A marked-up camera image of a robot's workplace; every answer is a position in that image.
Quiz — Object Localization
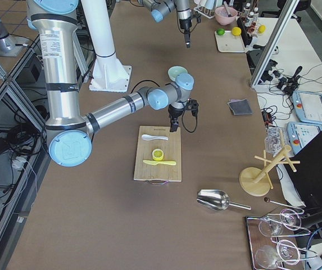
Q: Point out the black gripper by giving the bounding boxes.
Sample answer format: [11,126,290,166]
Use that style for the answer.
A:
[179,18,192,48]
[168,103,185,132]

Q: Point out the mint green bowl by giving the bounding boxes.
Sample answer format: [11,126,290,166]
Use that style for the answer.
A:
[167,66,188,81]

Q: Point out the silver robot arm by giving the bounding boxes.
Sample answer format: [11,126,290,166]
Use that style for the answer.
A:
[27,1,194,167]
[138,0,193,48]

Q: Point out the white ceramic spoon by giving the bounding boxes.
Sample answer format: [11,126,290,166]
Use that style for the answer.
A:
[141,134,169,141]

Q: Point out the pink bowl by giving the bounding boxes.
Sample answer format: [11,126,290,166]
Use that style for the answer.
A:
[215,6,238,25]

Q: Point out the bamboo cutting board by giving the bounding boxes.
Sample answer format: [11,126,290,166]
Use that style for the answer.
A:
[134,126,182,183]

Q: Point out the green lime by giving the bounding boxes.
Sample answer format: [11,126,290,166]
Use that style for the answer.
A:
[216,28,225,35]

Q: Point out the yellow lemon half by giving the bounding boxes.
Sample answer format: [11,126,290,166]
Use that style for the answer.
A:
[152,148,164,161]

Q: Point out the cream plastic tray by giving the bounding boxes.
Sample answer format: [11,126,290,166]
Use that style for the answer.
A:
[214,30,246,53]

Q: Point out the yellow plastic knife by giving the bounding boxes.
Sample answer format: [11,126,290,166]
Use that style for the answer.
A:
[143,160,176,166]

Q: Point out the yellow lemon on tray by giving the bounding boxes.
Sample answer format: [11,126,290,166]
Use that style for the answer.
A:
[231,27,242,37]

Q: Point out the grey folded cloth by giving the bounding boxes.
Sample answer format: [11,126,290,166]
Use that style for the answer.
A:
[228,99,253,116]

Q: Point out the metal scoop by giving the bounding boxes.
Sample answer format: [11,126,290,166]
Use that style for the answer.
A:
[196,189,251,211]

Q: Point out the wooden mug tree stand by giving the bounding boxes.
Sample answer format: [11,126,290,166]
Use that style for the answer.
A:
[239,127,300,196]

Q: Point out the lower teach pendant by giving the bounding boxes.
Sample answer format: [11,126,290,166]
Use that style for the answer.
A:
[287,121,322,154]

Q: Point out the teach pendant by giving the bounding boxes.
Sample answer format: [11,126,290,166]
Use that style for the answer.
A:
[292,90,322,125]
[287,121,322,154]

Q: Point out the upper teach pendant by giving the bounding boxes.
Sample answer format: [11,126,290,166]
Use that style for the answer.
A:
[292,90,322,125]

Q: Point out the wine glass rack tray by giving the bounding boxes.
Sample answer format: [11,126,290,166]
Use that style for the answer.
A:
[245,208,317,269]

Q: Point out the black monitor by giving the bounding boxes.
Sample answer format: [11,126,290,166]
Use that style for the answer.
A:
[288,131,322,208]

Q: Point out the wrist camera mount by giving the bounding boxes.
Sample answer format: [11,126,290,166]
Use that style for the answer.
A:
[192,12,201,26]
[185,98,199,118]

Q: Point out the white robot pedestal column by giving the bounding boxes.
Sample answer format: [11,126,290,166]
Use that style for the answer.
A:
[81,0,131,93]

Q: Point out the aluminium frame post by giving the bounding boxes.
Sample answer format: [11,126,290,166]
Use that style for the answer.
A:
[250,0,299,88]

